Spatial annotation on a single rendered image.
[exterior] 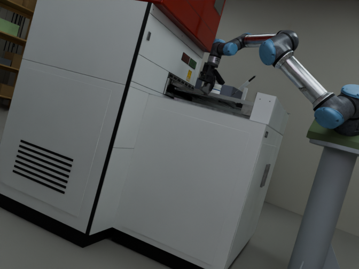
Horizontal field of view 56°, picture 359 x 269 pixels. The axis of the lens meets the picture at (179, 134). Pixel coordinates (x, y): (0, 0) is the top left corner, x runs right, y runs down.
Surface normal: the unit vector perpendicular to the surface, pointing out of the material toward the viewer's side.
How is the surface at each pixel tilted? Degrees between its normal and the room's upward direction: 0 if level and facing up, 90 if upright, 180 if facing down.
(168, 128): 90
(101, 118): 90
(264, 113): 90
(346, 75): 90
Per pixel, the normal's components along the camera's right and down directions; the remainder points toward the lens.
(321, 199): -0.55, -0.11
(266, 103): -0.36, -0.06
